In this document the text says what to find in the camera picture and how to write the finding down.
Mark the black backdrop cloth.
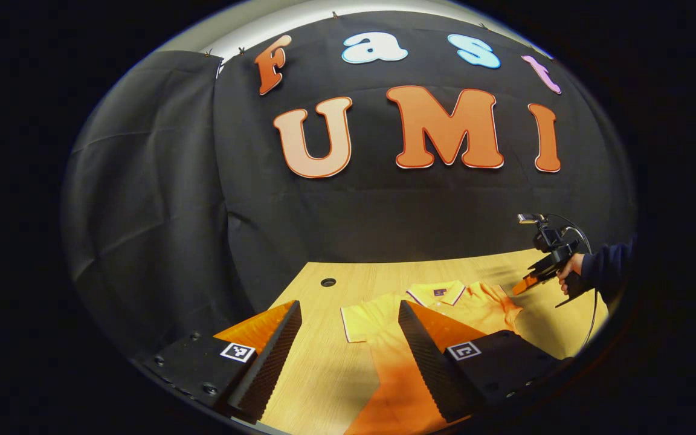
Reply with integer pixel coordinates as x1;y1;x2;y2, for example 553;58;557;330
61;11;636;363

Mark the orange T-shirt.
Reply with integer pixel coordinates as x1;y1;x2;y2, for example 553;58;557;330
340;280;524;435

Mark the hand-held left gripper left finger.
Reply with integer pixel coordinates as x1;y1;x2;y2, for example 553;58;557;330
137;300;303;424

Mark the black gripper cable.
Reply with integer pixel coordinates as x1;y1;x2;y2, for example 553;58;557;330
541;213;599;354

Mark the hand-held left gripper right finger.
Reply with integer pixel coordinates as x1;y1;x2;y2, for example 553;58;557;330
398;300;572;424

